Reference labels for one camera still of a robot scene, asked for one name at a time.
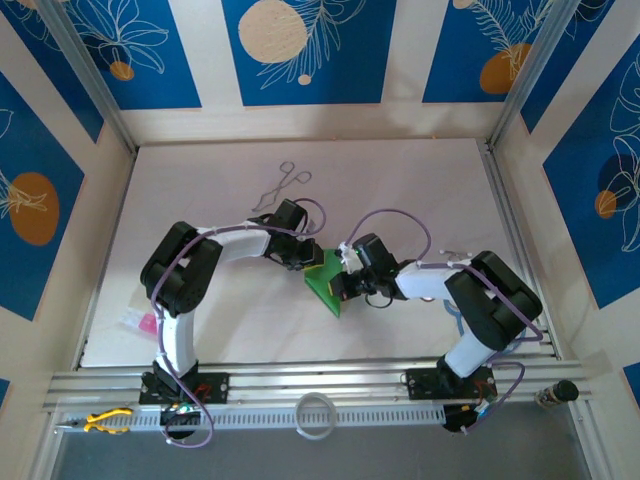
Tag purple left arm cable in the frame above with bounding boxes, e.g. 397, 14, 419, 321
149, 197, 329, 449

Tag yellow-handled pliers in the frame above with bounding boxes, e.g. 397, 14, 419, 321
53, 407, 135, 436

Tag green paper sheet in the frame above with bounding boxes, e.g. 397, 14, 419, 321
303, 248, 351, 320

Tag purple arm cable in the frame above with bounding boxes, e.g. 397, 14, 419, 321
149, 197, 329, 449
349, 208, 545, 435

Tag long aluminium frame rail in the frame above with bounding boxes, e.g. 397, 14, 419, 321
42, 355, 594, 414

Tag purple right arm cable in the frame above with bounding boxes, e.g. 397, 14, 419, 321
349, 208, 545, 435

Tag metal wire tongs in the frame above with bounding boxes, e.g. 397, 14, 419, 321
249, 160, 313, 215

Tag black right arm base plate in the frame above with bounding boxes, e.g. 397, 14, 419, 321
405, 367, 499, 401

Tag white tape ring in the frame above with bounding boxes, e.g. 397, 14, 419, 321
293, 392, 333, 441

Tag spice bottle with black cap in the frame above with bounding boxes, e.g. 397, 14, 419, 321
535, 379, 580, 409

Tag white slotted cable duct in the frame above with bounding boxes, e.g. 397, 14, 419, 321
54, 403, 446, 434

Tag aluminium table side rail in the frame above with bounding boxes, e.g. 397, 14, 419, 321
73, 149, 139, 372
479, 139, 560, 360

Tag pink item in clear bag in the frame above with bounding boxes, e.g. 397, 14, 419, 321
118, 308, 162, 340

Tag aluminium frame post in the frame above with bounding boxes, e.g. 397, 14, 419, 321
35, 0, 140, 155
485, 0, 586, 152

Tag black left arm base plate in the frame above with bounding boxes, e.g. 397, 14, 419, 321
138, 370, 232, 406

